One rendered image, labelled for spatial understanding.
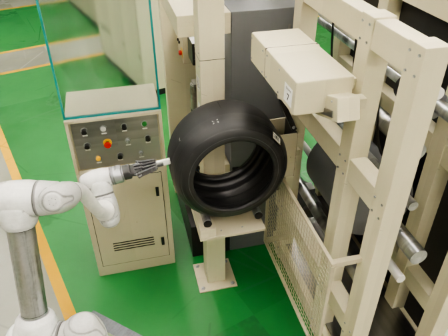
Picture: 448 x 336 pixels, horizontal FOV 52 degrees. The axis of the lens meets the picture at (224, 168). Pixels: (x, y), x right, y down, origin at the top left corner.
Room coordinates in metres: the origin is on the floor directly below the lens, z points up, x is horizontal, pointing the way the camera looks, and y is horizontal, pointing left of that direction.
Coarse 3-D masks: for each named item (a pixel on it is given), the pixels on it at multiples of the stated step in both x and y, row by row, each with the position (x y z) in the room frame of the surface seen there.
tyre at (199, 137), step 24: (192, 120) 1.95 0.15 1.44; (240, 120) 1.88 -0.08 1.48; (264, 120) 1.96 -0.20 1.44; (192, 144) 1.81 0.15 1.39; (216, 144) 1.80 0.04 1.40; (264, 144) 1.86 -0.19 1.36; (192, 168) 1.77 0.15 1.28; (240, 168) 2.14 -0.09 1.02; (264, 168) 2.11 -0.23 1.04; (192, 192) 1.77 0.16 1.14; (216, 192) 2.05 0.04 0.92; (240, 192) 2.04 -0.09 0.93; (264, 192) 1.86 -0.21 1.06; (216, 216) 1.81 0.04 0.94
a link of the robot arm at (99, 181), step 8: (104, 168) 1.81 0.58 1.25; (88, 176) 1.76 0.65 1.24; (96, 176) 1.76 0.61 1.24; (104, 176) 1.76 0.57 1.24; (88, 184) 1.74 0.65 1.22; (96, 184) 1.74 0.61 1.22; (104, 184) 1.74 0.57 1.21; (112, 184) 1.77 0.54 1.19; (96, 192) 1.72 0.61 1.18; (104, 192) 1.72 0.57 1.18; (112, 192) 1.75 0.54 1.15
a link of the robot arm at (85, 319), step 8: (80, 312) 1.17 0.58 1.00; (88, 312) 1.17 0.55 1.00; (72, 320) 1.12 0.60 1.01; (80, 320) 1.12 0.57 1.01; (88, 320) 1.13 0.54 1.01; (96, 320) 1.14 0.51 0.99; (64, 328) 1.10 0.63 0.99; (72, 328) 1.09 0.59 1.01; (80, 328) 1.09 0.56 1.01; (88, 328) 1.09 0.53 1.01; (96, 328) 1.10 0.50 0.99; (104, 328) 1.14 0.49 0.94
